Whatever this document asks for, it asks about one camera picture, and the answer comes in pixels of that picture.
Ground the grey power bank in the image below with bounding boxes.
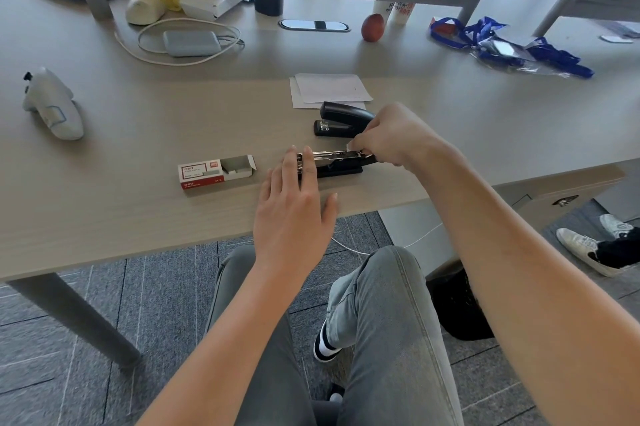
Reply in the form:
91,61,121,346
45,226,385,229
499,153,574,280
163,30,222,58

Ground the white cardboard box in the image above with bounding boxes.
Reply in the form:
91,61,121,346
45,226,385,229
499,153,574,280
178,0,246,21

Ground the blue lanyard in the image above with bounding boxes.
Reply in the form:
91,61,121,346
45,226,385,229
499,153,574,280
428,16,508,49
525,36,596,79

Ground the person's right hand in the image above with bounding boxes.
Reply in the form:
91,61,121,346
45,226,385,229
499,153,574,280
347,101,455,176

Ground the person's left leg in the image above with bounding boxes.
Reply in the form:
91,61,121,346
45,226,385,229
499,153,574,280
204,245,313,426

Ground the red white staple box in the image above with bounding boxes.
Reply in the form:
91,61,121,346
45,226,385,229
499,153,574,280
177,154,258,191

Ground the white handheld controller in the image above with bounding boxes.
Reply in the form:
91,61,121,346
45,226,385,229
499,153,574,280
21,66,85,141

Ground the person's left forearm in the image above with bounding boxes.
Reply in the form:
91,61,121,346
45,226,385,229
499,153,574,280
137,256,327,426

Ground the desk cable grommet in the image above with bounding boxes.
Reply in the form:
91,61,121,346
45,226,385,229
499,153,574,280
277,18,352,34

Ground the black stapler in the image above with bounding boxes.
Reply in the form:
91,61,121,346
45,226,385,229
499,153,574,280
297,100,379,179

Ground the black floor bag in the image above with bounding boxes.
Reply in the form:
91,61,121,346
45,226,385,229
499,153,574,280
426,265,497,342

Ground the person's right leg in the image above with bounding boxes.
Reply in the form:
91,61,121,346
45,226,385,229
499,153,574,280
324,245,466,426

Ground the beige drawer cabinet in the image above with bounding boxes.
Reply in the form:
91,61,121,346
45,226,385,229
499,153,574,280
377,164,627,282

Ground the white charging cable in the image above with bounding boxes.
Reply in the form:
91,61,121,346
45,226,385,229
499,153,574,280
113,17,246,66

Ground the clear plastic bag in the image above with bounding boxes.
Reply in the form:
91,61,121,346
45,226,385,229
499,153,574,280
469,36,548,74

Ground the red apple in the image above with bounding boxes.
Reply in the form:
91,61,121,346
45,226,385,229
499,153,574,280
361,13,386,43

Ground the person's left hand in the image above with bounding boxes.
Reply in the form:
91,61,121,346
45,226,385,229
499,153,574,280
252,144,340,272

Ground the grey table leg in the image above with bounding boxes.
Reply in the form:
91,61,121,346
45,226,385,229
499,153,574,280
7,271,144,375

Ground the white floor cable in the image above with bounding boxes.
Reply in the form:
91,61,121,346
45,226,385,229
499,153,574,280
329,222,446,257

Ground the cream computer mouse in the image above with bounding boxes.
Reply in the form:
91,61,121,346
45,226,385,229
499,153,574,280
124,0,167,26

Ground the person's right forearm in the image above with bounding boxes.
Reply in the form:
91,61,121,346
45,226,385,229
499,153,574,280
412,138,640,426

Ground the person's leg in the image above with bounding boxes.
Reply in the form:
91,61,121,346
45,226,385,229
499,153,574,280
204,245,313,426
324,245,466,426
595,226,640,270

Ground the white paper sheet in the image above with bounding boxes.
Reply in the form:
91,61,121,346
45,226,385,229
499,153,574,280
289,77,367,110
294,73,374,104

